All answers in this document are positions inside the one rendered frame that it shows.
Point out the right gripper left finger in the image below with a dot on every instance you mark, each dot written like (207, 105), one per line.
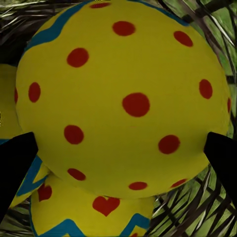
(16, 157)

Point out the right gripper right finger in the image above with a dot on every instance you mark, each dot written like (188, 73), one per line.
(221, 152)

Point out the easter egg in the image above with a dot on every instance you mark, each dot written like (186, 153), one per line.
(10, 128)
(120, 96)
(58, 209)

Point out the wicker basket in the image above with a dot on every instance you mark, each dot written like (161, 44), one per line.
(16, 24)

